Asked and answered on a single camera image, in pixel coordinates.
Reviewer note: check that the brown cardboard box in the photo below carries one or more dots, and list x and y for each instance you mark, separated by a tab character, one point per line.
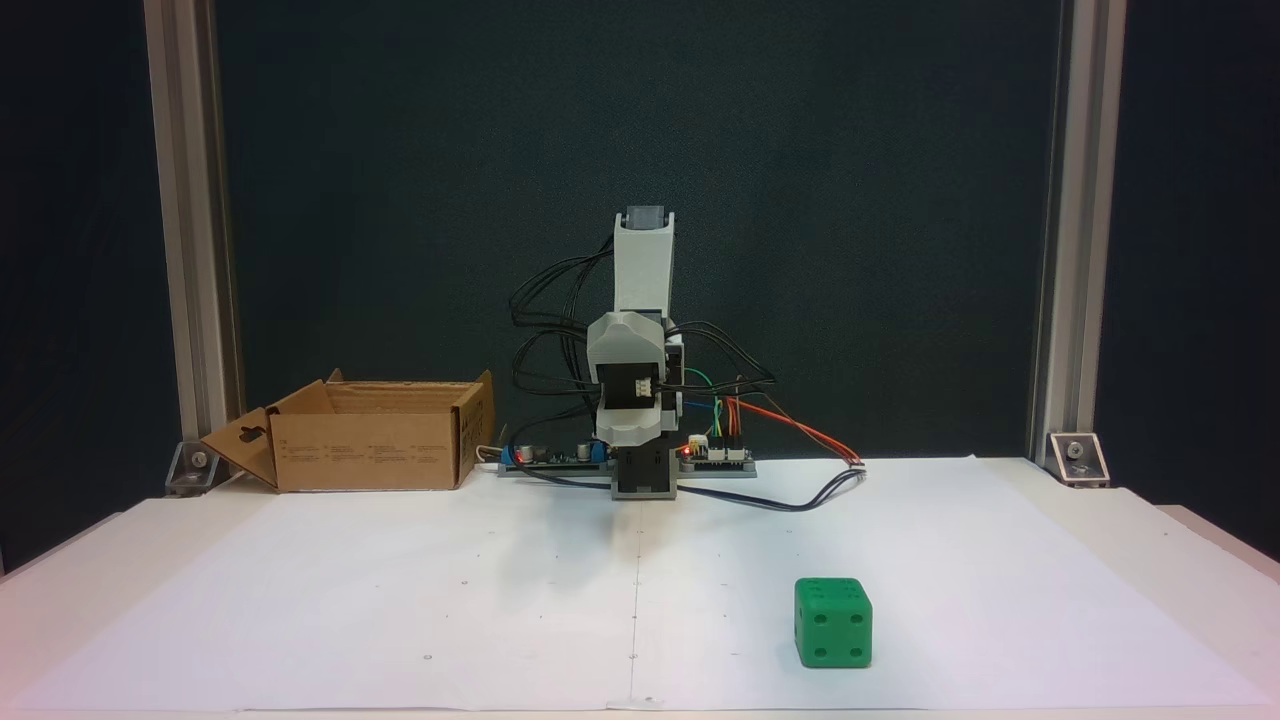
370	455

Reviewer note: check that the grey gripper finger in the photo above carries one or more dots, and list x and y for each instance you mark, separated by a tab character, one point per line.
630	425

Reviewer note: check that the metal corner bracket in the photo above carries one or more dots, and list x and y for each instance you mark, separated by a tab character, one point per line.
198	468
1078	458

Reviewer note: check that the green dice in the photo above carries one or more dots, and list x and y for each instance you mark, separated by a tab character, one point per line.
832	625

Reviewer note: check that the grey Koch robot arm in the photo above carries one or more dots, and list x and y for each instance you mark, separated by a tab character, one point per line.
645	270

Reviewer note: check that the blue circuit board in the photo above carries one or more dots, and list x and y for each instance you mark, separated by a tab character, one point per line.
545	456

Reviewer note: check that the grey board mounting plate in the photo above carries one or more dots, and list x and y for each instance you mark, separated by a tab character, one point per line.
720	470

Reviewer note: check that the circuit board with red LED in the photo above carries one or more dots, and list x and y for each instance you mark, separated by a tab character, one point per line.
715	454

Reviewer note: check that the aluminium frame post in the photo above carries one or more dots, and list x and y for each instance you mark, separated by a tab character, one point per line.
195	200
1080	200

